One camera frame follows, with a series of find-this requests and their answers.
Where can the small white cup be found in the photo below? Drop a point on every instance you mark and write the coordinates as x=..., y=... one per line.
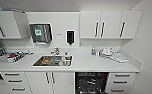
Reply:
x=98, y=53

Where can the steel kitchen sink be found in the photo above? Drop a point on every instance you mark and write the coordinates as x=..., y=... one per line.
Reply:
x=55, y=65

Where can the white wall outlet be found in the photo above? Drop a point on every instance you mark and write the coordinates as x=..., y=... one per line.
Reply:
x=81, y=43

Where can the stainless steel dishwasher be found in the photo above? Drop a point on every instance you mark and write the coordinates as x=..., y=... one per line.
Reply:
x=91, y=84

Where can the orange bowl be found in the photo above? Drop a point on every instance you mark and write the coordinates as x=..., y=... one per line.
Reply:
x=46, y=60

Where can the small wall label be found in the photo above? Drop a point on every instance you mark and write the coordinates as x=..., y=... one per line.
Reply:
x=58, y=33

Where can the white paper towel pile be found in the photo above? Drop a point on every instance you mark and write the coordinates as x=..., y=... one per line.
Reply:
x=120, y=59

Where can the white dish drying rack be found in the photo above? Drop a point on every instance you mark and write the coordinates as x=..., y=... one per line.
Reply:
x=20, y=55

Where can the stack of white bowls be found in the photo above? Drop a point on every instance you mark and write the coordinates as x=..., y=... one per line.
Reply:
x=107, y=52

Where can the black soap dispenser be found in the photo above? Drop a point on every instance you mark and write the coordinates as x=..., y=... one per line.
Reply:
x=70, y=37

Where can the small red object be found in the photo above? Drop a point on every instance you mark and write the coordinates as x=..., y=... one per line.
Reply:
x=13, y=55

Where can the white three-drawer stack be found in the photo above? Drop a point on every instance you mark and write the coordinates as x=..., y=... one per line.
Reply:
x=13, y=83
x=120, y=83

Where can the small white blue bottle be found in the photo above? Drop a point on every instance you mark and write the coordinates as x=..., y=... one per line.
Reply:
x=93, y=52

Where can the white two-door base cabinet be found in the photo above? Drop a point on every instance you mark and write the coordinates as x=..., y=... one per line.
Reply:
x=48, y=83

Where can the chrome faucet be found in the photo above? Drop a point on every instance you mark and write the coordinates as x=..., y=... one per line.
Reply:
x=55, y=51

